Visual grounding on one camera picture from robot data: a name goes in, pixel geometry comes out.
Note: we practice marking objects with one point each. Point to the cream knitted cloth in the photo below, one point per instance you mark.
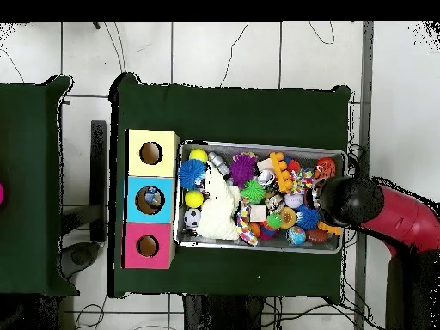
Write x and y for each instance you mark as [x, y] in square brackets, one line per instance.
[218, 213]

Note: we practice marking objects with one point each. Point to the orange toy building block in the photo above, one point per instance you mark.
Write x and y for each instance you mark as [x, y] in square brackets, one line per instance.
[280, 170]
[331, 229]

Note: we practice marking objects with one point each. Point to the clear plastic packet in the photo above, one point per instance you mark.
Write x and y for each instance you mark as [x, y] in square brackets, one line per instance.
[153, 198]

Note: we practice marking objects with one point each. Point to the multicoloured swirl ball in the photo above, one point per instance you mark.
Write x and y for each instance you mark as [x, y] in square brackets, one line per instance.
[296, 236]

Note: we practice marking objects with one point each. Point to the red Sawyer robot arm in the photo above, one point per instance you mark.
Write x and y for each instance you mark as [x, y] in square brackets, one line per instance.
[399, 216]

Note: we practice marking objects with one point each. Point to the shallow clear mesh bin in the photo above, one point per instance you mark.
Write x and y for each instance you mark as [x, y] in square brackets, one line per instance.
[206, 242]

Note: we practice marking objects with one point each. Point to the wooden box with three holes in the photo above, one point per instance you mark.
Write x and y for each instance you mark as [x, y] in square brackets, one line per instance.
[137, 234]

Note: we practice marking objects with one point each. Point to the silver metal pipe fitting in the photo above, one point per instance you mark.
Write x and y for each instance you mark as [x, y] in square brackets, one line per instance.
[218, 163]

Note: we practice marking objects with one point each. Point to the purple spiky ball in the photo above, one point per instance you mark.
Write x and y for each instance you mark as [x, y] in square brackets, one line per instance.
[243, 170]

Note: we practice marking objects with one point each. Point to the large blue spiky ball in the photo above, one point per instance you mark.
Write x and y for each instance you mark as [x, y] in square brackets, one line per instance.
[192, 174]

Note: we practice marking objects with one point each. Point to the yellow ball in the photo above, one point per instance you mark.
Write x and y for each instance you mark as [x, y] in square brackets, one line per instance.
[194, 199]
[198, 155]

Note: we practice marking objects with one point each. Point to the green spiky ball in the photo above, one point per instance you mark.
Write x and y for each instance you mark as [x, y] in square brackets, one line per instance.
[253, 192]

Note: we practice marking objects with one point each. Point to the small soccer ball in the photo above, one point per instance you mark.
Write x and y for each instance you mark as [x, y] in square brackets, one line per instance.
[192, 218]

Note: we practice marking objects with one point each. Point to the silver metal can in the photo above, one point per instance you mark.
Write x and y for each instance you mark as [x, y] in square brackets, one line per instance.
[267, 180]

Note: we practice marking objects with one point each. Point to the colourful patterned cloth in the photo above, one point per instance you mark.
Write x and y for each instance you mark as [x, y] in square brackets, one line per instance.
[245, 223]

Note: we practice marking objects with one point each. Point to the green spiky monster toy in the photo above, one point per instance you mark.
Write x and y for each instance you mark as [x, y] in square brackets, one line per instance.
[275, 220]

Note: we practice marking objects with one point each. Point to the dark green table cloth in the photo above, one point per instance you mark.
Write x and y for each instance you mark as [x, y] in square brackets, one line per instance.
[240, 110]
[31, 192]

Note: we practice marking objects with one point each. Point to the small blue spiky ball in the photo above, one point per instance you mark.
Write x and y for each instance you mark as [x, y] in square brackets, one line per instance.
[308, 217]

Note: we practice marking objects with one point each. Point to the orange tiger striped toy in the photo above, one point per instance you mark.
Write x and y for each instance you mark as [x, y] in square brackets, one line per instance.
[326, 167]

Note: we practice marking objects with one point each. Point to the pink round object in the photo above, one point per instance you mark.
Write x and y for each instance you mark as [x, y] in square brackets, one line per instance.
[1, 194]

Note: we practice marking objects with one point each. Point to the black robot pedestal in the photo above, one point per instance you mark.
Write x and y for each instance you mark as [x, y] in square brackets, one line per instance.
[220, 316]

